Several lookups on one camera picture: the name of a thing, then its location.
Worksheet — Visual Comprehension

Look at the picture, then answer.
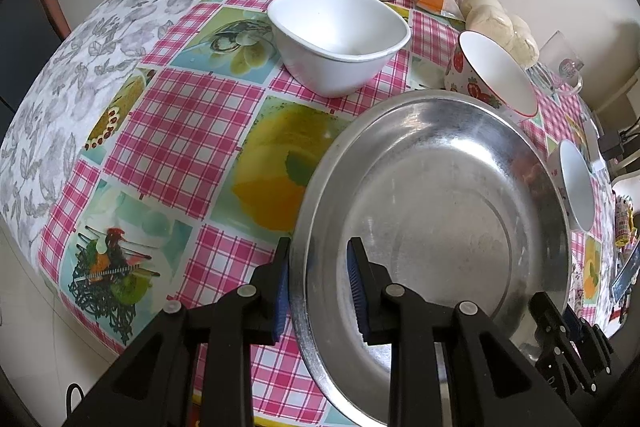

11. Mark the pink checked fruit tablecloth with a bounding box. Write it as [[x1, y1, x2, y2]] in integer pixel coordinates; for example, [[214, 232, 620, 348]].
[[0, 0, 621, 427]]

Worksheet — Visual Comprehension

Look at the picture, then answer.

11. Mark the red rimmed strawberry bowl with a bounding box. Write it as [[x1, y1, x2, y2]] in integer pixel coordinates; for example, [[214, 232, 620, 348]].
[[444, 30, 540, 122]]

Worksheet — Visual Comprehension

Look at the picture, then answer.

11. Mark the large steel basin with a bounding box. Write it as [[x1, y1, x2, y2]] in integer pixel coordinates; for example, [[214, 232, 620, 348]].
[[289, 90, 572, 400]]

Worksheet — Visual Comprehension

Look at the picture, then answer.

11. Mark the thin black cable loop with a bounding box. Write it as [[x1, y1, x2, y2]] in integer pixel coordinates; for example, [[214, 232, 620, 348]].
[[64, 383, 84, 414]]

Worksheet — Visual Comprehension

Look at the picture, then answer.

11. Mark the clear glass mug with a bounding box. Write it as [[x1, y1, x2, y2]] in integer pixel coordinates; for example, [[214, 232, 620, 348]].
[[525, 30, 585, 95]]

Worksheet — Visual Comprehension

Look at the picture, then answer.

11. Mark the bag of steamed buns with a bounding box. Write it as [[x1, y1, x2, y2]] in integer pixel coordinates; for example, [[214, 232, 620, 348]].
[[457, 0, 540, 69]]

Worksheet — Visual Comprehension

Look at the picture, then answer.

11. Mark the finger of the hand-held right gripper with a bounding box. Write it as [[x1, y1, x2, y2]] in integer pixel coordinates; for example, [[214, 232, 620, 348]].
[[529, 291, 577, 400], [562, 307, 614, 380]]

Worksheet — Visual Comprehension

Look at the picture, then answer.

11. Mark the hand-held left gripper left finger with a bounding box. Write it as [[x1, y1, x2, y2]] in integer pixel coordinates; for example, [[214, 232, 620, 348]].
[[62, 237, 292, 427]]

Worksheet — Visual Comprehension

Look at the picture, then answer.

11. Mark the white round bowl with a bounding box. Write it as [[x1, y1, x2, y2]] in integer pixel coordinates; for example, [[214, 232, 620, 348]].
[[547, 140, 597, 234]]

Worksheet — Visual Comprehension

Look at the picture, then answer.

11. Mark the white square bowl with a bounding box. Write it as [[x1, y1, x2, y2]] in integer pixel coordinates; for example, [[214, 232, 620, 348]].
[[266, 0, 412, 98]]

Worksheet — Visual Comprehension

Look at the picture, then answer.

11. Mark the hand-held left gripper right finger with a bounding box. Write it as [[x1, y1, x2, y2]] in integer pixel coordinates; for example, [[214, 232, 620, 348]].
[[346, 236, 583, 427]]

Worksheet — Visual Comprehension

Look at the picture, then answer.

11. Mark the black charger plug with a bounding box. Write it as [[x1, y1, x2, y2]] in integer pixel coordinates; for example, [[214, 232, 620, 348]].
[[597, 130, 626, 160]]

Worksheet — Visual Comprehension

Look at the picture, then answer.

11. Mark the white power strip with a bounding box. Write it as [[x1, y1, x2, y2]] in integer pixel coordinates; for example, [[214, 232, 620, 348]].
[[581, 117, 607, 174]]

